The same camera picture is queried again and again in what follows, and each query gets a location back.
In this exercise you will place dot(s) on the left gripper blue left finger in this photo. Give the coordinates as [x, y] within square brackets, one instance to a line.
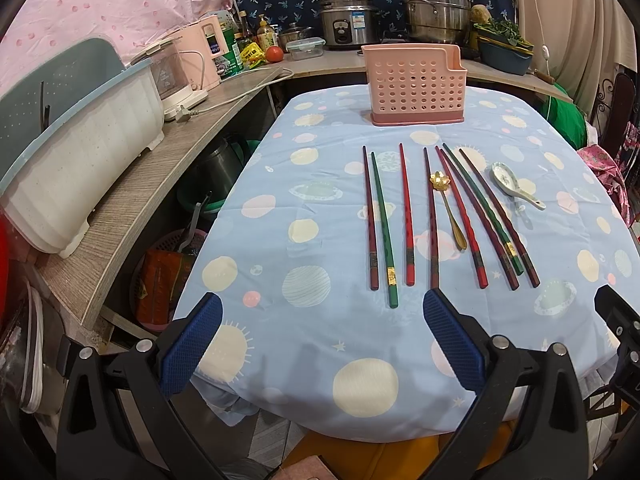
[184, 342]

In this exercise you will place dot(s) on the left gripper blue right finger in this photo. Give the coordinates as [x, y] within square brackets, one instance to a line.
[456, 335]

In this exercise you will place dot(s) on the dark red chopstick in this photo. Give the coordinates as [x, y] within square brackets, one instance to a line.
[373, 251]
[516, 247]
[432, 218]

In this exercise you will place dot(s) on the dark maroon chopstick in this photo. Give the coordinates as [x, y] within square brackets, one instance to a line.
[503, 259]

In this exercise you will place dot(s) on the green chopstick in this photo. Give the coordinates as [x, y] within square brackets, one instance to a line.
[504, 239]
[391, 278]

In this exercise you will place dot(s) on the bright red chopstick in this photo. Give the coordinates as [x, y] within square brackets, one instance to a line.
[409, 241]

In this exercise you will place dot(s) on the gold flower spoon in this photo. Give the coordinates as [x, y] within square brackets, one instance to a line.
[441, 183]

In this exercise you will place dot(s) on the white ceramic soup spoon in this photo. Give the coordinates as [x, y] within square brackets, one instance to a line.
[508, 182]

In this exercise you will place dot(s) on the pink floral cloth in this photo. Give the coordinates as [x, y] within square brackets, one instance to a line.
[610, 170]

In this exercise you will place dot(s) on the blue planet pattern tablecloth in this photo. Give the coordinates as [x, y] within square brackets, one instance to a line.
[302, 334]

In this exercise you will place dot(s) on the green plastic bag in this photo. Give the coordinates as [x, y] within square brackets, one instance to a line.
[567, 120]

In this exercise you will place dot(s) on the white power strip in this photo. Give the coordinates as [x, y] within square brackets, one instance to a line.
[186, 98]

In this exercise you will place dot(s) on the white dish drainer bin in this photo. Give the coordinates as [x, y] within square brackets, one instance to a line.
[69, 129]

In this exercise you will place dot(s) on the pink perforated utensil holder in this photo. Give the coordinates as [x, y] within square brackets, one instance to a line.
[415, 84]

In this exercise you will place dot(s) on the blue basin with vegetables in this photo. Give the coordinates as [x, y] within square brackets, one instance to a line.
[502, 46]

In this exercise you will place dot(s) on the green snack package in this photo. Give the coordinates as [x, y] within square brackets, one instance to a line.
[229, 64]

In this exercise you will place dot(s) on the pink electric kettle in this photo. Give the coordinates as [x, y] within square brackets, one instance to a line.
[198, 45]

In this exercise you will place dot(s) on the red tomato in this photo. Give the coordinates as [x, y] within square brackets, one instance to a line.
[274, 54]

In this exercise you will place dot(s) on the yellow oil bottle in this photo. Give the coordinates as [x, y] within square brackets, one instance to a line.
[266, 36]

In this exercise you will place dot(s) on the clear food container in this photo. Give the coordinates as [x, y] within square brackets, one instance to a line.
[301, 49]

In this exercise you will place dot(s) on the pink dotted curtain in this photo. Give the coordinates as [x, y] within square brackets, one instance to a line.
[44, 28]

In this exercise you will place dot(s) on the large stainless steel steamer pot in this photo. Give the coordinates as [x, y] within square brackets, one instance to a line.
[438, 21]

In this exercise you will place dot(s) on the silver rice cooker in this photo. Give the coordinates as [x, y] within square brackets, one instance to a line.
[348, 24]

